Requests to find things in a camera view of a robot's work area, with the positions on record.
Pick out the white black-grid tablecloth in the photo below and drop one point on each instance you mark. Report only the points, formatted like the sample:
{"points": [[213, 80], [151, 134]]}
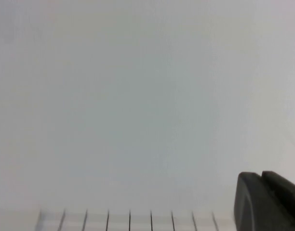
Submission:
{"points": [[118, 221]]}

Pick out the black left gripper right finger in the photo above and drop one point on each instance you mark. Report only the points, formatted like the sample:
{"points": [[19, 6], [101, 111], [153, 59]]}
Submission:
{"points": [[290, 204]]}

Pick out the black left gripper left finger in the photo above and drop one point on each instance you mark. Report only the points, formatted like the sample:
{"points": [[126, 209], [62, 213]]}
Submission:
{"points": [[253, 207]]}

